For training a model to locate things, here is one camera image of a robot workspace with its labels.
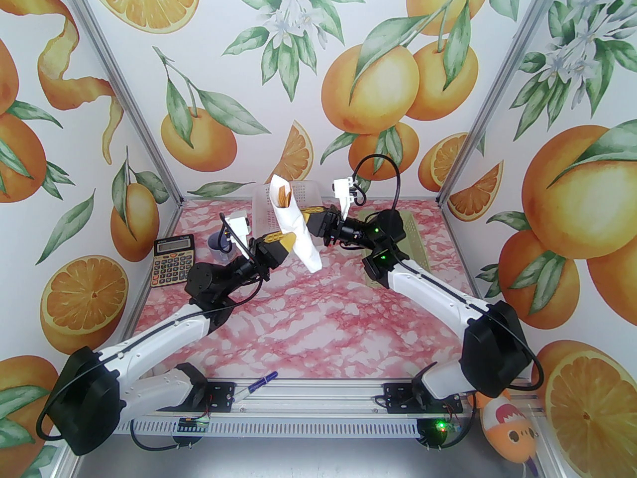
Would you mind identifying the black and gold calculator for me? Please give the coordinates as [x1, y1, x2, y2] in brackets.
[151, 235, 196, 287]

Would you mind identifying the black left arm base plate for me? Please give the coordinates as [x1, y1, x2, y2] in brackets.
[194, 381, 235, 412]

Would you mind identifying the black base cable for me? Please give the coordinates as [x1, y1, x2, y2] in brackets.
[417, 401, 474, 451]
[130, 416, 210, 456]

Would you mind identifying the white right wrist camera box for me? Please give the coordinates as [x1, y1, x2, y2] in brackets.
[332, 177, 360, 219]

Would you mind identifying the white plastic mesh basket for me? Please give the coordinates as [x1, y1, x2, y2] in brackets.
[252, 180, 325, 247]

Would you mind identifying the black left base cable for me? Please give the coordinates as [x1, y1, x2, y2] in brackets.
[130, 416, 210, 456]

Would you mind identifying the aluminium frame post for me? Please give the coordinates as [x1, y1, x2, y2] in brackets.
[59, 0, 184, 208]
[435, 0, 573, 208]

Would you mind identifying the purple mug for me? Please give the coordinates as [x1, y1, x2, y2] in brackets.
[208, 231, 234, 260]

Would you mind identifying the orange fish plush toy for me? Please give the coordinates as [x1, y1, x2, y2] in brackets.
[473, 389, 540, 467]

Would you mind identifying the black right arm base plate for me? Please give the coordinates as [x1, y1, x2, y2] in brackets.
[383, 382, 473, 414]

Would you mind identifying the blue capped pen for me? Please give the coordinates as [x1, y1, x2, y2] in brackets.
[233, 372, 277, 402]

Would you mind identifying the green plastic basket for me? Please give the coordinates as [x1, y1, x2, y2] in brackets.
[366, 211, 431, 288]

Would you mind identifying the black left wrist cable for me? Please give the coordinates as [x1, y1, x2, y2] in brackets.
[197, 217, 264, 315]

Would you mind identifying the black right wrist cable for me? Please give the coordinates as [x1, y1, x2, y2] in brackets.
[351, 154, 401, 218]

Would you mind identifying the black right base cable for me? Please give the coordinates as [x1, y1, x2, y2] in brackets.
[417, 401, 474, 451]

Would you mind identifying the white paper napkin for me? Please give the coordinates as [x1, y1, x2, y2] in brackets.
[269, 174, 322, 274]

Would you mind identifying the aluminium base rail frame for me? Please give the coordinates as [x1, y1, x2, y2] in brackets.
[75, 374, 545, 439]

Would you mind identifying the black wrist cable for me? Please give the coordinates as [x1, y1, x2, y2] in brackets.
[197, 217, 264, 315]
[351, 154, 401, 218]

